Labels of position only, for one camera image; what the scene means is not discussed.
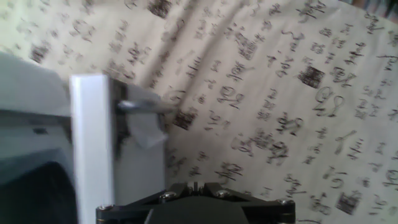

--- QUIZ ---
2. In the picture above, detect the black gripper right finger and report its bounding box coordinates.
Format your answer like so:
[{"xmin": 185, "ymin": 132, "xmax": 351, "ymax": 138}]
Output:
[{"xmin": 198, "ymin": 181, "xmax": 297, "ymax": 224}]

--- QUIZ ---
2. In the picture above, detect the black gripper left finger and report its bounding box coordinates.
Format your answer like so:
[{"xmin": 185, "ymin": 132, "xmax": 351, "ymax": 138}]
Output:
[{"xmin": 95, "ymin": 182, "xmax": 196, "ymax": 224}]

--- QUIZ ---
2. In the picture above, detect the white protective film sheet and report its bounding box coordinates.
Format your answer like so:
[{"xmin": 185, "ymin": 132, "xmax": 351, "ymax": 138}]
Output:
[{"xmin": 125, "ymin": 83, "xmax": 169, "ymax": 150}]

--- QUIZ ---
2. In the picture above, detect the white calligraphy print tablecloth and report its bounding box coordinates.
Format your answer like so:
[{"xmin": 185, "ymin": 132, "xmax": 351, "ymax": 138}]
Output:
[{"xmin": 0, "ymin": 0, "xmax": 398, "ymax": 224}]

